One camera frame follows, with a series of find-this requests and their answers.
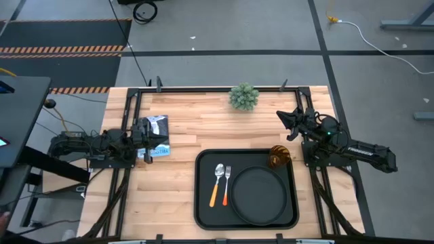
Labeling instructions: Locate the black hazard-striped floor mat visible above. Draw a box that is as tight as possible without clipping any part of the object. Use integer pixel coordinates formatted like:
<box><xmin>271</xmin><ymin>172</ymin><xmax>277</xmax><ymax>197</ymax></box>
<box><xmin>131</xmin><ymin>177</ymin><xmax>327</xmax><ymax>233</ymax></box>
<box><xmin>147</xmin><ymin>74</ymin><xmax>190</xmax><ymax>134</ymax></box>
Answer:
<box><xmin>0</xmin><ymin>18</ymin><xmax>133</xmax><ymax>55</ymax></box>
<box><xmin>0</xmin><ymin>53</ymin><xmax>123</xmax><ymax>96</ymax></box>

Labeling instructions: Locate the spoon with yellow-orange handle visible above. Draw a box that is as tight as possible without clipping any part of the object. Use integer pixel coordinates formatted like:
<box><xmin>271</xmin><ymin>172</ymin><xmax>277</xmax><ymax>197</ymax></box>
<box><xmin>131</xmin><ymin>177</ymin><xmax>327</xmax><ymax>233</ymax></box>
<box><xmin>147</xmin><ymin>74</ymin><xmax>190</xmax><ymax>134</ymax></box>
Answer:
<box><xmin>208</xmin><ymin>163</ymin><xmax>226</xmax><ymax>208</ymax></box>

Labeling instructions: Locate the green potted plant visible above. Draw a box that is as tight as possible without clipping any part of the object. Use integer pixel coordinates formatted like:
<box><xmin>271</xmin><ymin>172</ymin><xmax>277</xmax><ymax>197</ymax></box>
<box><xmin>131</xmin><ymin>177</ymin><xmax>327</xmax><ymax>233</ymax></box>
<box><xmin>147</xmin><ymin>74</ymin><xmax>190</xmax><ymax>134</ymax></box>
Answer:
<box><xmin>228</xmin><ymin>82</ymin><xmax>260</xmax><ymax>112</ymax></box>

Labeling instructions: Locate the person's hand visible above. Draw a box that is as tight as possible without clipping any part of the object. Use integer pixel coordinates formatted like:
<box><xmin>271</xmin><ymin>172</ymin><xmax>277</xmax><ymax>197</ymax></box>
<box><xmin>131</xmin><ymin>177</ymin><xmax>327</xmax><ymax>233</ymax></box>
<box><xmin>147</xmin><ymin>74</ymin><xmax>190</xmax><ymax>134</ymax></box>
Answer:
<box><xmin>0</xmin><ymin>210</ymin><xmax>12</xmax><ymax>237</ymax></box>

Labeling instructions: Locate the dark device on desk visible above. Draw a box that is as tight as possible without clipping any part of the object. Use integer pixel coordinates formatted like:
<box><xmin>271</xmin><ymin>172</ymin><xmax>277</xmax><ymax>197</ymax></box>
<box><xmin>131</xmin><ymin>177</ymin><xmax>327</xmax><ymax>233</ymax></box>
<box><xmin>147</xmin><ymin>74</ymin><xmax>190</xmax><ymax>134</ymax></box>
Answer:
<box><xmin>0</xmin><ymin>80</ymin><xmax>16</xmax><ymax>95</ymax></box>

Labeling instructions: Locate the yellow cable with plug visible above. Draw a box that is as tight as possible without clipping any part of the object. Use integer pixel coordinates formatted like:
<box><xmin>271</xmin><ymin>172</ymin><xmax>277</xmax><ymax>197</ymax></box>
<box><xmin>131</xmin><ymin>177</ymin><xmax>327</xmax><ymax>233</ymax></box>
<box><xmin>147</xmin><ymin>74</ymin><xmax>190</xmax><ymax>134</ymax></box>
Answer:
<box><xmin>325</xmin><ymin>0</ymin><xmax>340</xmax><ymax>24</ymax></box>

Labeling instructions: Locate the coiled black cable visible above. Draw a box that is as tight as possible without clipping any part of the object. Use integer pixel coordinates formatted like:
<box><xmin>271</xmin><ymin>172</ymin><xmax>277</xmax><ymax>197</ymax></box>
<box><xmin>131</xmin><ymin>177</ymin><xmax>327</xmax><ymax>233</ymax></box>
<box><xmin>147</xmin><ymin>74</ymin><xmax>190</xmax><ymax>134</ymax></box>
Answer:
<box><xmin>132</xmin><ymin>1</ymin><xmax>159</xmax><ymax>25</ymax></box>

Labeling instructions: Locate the fork with orange handle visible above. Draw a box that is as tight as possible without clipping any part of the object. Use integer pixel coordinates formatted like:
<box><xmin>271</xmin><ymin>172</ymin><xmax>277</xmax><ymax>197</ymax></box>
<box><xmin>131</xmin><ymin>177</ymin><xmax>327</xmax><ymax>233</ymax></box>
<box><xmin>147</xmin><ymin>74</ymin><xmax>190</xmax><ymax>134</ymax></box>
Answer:
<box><xmin>222</xmin><ymin>165</ymin><xmax>232</xmax><ymax>207</ymax></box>

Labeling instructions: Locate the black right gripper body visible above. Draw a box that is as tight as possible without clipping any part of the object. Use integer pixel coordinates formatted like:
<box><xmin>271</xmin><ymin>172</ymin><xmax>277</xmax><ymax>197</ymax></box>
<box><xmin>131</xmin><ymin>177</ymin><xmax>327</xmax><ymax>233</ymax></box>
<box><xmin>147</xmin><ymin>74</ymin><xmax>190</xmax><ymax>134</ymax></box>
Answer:
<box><xmin>287</xmin><ymin>107</ymin><xmax>319</xmax><ymax>142</ymax></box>

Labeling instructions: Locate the black metal table frame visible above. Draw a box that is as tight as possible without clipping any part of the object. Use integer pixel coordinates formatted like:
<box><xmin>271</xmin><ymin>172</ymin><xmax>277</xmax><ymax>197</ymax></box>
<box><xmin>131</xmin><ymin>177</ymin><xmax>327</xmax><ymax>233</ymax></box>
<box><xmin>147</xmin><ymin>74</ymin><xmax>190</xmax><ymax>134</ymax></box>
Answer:
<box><xmin>76</xmin><ymin>77</ymin><xmax>377</xmax><ymax>244</ymax></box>

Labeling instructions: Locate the black round plate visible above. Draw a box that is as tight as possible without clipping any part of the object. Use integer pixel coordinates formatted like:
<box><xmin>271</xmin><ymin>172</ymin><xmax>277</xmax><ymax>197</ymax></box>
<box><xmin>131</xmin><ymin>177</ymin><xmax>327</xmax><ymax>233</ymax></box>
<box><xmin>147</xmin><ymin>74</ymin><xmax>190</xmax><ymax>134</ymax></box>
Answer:
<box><xmin>229</xmin><ymin>165</ymin><xmax>288</xmax><ymax>227</ymax></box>

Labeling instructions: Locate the white floor cable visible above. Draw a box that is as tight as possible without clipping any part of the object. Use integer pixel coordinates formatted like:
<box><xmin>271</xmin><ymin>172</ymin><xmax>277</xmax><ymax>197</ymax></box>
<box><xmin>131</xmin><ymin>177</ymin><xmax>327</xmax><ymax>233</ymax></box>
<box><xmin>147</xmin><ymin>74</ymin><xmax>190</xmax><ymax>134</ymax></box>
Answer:
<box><xmin>338</xmin><ymin>20</ymin><xmax>434</xmax><ymax>75</ymax></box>

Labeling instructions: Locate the dark illustrated book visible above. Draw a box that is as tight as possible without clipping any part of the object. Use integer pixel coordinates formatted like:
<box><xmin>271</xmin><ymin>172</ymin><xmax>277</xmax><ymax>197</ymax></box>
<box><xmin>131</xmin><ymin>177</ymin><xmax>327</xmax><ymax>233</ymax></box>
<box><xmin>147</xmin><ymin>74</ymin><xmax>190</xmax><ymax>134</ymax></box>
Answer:
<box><xmin>137</xmin><ymin>115</ymin><xmax>172</xmax><ymax>159</ymax></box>

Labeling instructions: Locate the black desk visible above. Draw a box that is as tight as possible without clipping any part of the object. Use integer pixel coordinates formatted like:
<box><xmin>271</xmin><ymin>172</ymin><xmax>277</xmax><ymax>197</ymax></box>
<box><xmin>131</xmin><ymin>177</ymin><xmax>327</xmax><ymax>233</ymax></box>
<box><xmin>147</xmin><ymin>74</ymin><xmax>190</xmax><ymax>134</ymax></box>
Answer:
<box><xmin>0</xmin><ymin>75</ymin><xmax>91</xmax><ymax>238</ymax></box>

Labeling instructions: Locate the long black floor cable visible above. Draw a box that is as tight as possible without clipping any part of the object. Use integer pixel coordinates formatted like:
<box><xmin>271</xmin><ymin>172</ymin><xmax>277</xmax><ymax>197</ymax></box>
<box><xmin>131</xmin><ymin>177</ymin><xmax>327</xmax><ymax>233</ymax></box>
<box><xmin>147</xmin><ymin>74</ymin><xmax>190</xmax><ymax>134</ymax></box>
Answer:
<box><xmin>108</xmin><ymin>0</ymin><xmax>151</xmax><ymax>87</ymax></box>

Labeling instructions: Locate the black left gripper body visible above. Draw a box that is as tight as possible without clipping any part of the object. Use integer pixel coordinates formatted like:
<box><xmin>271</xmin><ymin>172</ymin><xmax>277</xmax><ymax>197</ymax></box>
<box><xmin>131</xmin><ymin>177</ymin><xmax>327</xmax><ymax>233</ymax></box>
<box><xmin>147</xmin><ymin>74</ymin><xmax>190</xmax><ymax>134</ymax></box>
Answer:
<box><xmin>131</xmin><ymin>117</ymin><xmax>154</xmax><ymax>165</ymax></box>

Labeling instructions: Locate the grey floor block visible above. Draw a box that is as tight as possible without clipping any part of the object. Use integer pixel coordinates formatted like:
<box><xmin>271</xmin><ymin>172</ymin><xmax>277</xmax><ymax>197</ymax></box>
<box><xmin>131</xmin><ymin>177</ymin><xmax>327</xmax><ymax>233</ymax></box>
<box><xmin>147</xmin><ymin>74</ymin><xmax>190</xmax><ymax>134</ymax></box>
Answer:
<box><xmin>413</xmin><ymin>111</ymin><xmax>434</xmax><ymax>122</ymax></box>

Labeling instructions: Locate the grey metal table leg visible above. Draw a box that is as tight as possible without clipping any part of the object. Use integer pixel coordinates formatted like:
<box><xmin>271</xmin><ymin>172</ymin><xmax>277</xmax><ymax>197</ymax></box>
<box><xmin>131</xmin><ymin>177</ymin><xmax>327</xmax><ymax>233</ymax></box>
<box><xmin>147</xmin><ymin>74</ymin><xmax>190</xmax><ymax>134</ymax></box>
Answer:
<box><xmin>379</xmin><ymin>0</ymin><xmax>434</xmax><ymax>32</ymax></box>

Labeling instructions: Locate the black plastic tray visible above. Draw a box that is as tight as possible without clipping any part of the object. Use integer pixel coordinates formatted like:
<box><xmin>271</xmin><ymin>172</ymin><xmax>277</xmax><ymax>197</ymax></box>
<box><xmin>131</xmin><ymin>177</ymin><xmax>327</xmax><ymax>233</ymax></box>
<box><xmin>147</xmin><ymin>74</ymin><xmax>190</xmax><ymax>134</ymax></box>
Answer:
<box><xmin>193</xmin><ymin>148</ymin><xmax>300</xmax><ymax>231</ymax></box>

